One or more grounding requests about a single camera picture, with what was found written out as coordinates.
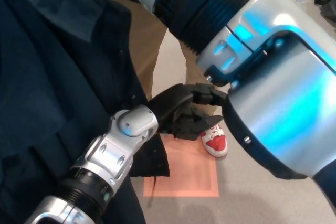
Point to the robot left black three-fingered hand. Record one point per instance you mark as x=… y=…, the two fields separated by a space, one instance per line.
x=170 y=106

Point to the dark navy long coat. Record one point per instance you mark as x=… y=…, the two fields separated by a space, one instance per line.
x=39 y=77

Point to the robot right silver arm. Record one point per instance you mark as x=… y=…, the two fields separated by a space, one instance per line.
x=288 y=77

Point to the robot left silver arm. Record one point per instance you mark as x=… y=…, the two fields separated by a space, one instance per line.
x=113 y=150

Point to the person left red white sneaker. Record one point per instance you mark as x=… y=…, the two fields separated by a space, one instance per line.
x=215 y=145

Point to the pink rectangular floor marker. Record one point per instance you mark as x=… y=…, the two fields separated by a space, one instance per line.
x=189 y=171

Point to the khaki trousers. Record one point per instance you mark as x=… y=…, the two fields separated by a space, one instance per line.
x=147 y=37

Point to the dark grey bag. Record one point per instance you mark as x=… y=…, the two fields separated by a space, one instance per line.
x=328 y=5

